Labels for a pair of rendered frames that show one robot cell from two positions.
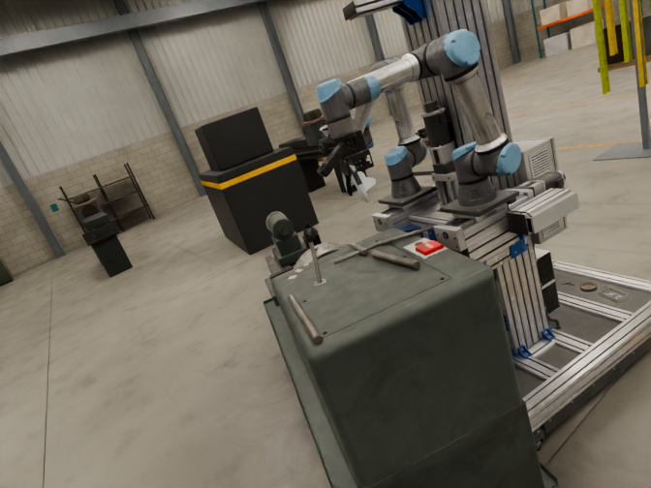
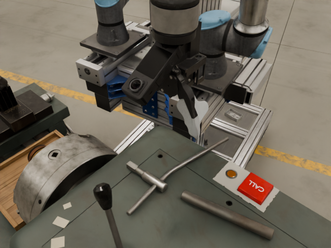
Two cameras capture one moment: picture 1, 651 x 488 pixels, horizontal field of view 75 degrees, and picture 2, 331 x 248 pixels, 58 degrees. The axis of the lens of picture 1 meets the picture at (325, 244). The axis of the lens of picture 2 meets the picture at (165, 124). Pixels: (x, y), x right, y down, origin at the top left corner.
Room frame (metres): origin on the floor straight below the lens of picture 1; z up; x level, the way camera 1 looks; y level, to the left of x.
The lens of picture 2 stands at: (0.93, 0.14, 1.84)
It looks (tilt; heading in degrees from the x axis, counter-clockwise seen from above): 43 degrees down; 322
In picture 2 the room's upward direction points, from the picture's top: straight up
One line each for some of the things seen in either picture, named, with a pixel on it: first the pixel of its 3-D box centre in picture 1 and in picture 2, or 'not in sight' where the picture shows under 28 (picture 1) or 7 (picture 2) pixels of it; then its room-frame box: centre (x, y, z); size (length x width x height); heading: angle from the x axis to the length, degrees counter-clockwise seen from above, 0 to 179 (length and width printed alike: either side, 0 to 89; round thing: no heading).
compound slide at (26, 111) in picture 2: not in sight; (11, 110); (2.10, 0.05, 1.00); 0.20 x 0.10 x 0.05; 10
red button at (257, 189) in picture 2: (429, 248); (255, 188); (1.11, -0.27, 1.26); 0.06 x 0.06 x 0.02; 10
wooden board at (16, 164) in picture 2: not in sight; (39, 174); (1.80, 0.08, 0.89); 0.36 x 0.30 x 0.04; 100
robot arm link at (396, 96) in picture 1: (401, 114); not in sight; (2.19, -0.58, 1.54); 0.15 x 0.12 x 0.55; 131
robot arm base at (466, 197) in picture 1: (475, 188); (209, 58); (1.64, -0.65, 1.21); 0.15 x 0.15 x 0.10
